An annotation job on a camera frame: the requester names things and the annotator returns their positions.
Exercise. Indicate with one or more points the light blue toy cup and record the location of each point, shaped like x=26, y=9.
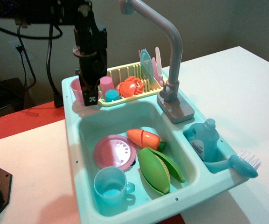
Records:
x=111, y=186

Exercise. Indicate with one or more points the blue tumbler in rack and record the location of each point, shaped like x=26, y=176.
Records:
x=111, y=95

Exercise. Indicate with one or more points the pink toy plate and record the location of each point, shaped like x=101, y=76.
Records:
x=115, y=150

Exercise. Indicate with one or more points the pink utensil in rack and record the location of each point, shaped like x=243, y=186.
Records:
x=159, y=77

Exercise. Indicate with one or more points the yellow dish rack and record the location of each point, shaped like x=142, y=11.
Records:
x=120, y=73

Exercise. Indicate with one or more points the orange toy carrot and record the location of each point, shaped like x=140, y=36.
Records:
x=144, y=139

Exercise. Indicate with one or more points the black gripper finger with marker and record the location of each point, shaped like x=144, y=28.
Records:
x=90, y=96

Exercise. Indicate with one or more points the green toy corn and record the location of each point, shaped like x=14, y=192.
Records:
x=157, y=169

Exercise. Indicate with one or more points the blue plate in rack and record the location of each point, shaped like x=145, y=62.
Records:
x=146, y=64

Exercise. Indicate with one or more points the white wall outlet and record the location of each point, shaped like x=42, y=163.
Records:
x=16, y=47

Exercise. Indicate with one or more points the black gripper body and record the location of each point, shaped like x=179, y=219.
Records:
x=91, y=49

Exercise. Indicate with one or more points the blue toy dish brush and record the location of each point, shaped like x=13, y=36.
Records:
x=245, y=164

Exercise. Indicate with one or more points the pink toy cup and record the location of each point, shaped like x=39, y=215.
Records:
x=76, y=88

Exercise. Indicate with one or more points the orange toy crab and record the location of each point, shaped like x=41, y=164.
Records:
x=130, y=86

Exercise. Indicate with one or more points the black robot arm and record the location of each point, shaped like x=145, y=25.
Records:
x=52, y=12

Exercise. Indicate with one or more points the teal toy sink unit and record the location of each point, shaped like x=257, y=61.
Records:
x=86, y=126

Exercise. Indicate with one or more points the pink tumbler in rack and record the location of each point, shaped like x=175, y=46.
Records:
x=106, y=84

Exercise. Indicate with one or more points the grey toy faucet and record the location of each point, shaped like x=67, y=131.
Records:
x=171, y=102

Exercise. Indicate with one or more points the blue toy soap bottle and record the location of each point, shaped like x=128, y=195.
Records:
x=203, y=137

